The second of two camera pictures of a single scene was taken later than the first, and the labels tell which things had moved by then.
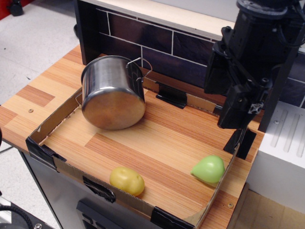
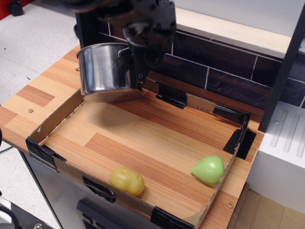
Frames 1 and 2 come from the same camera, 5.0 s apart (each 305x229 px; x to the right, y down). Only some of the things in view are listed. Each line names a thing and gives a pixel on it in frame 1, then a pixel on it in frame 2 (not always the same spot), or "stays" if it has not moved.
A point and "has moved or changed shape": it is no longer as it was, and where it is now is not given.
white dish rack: x=278 y=171 stays
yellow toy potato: x=127 y=180 stays
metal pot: x=113 y=94 has moved or changed shape
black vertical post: x=278 y=88 stays
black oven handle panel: x=98 y=213 stays
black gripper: x=259 y=45 to x=150 y=24
